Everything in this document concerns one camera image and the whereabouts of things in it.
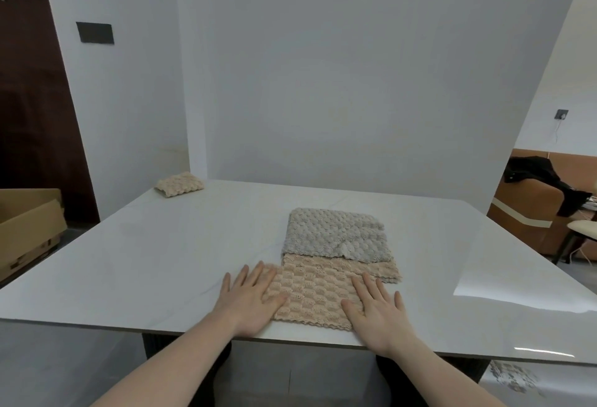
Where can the person's left hand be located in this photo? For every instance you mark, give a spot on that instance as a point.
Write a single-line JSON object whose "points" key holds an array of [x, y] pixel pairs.
{"points": [[245, 304]]}

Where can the person's right hand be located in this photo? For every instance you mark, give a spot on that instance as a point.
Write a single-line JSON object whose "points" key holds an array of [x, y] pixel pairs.
{"points": [[380, 322]]}

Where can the person's left thumb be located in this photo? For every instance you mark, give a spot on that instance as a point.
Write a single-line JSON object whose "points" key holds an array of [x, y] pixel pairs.
{"points": [[277, 304]]}

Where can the person's left little finger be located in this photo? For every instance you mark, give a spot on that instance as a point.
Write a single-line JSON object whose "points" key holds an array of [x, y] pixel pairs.
{"points": [[226, 286]]}

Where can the person's right little finger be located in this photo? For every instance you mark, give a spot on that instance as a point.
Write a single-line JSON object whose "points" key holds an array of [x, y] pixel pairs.
{"points": [[398, 302]]}

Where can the person's left middle finger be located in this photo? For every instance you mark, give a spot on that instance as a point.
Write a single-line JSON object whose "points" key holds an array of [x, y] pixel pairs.
{"points": [[257, 275]]}

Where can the person's right thumb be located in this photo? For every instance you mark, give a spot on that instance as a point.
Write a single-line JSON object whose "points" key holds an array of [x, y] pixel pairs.
{"points": [[353, 312]]}

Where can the person's right middle finger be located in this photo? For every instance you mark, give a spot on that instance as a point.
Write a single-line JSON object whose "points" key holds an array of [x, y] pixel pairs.
{"points": [[373, 286]]}

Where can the beige textured cloth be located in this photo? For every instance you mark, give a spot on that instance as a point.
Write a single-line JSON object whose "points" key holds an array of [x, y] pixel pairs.
{"points": [[317, 294]]}

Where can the person's right forearm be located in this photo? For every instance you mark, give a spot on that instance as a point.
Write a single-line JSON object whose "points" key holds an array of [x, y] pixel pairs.
{"points": [[433, 374]]}

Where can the person's left forearm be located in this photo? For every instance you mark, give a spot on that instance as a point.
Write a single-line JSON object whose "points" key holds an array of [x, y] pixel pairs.
{"points": [[172, 364]]}

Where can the grey textured cloth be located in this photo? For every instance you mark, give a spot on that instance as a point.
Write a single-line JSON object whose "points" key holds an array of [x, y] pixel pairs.
{"points": [[333, 236]]}

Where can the small folded beige cloth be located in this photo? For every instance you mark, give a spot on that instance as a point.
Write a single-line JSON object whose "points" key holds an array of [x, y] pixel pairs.
{"points": [[179, 184]]}

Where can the brown sofa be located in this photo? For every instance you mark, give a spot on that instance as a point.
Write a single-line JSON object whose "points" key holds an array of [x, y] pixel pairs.
{"points": [[522, 215]]}

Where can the black garment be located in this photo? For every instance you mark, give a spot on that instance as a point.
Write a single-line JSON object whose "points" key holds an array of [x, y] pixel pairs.
{"points": [[536, 171]]}

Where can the cream chair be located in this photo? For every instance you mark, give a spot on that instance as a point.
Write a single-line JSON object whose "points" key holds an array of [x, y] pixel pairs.
{"points": [[583, 230]]}

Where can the cardboard box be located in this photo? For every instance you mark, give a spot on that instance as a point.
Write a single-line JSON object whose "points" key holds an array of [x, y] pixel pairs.
{"points": [[25, 229]]}

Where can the dark brown door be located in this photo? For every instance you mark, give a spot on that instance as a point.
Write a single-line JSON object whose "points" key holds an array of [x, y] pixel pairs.
{"points": [[32, 94]]}

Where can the black wall switch plate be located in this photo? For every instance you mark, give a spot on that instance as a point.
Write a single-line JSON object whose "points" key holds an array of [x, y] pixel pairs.
{"points": [[94, 33]]}

